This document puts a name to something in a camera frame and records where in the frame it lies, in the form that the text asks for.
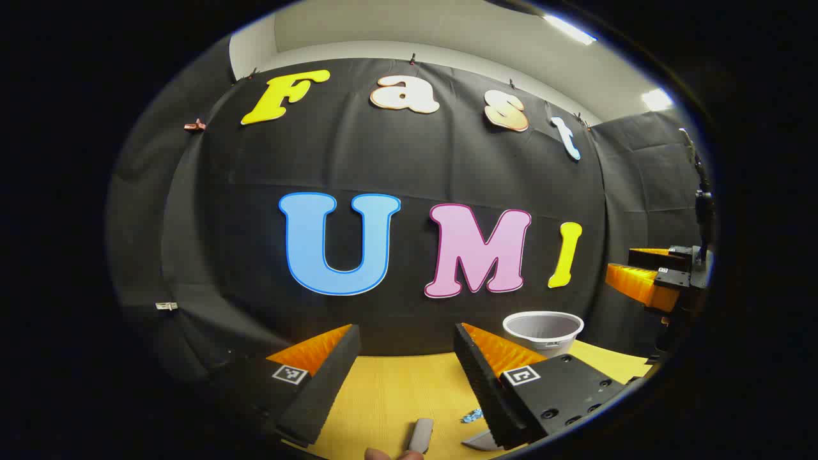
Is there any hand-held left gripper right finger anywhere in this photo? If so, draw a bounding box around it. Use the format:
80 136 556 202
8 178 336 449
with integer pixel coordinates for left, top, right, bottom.
454 323 630 451

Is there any white ribbed garbage bin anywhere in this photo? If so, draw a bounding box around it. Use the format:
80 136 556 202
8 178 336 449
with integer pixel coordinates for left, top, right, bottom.
502 311 585 357

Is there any square ceiling light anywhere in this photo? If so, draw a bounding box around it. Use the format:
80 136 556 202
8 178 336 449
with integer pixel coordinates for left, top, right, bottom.
641 88 674 112

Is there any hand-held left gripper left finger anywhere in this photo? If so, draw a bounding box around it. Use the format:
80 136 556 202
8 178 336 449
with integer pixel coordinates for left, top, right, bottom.
208 324 362 447

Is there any long ceiling light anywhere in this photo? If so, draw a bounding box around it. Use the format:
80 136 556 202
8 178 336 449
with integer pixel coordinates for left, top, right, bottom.
543 14 598 45

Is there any small grey broom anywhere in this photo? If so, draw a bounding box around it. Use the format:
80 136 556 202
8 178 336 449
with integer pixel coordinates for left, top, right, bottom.
408 418 435 454

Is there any wooden desktop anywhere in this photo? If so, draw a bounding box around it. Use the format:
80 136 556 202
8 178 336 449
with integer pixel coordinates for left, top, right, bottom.
281 339 652 460

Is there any black backdrop cloth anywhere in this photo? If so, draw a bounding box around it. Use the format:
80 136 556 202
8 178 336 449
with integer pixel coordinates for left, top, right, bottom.
105 38 710 384

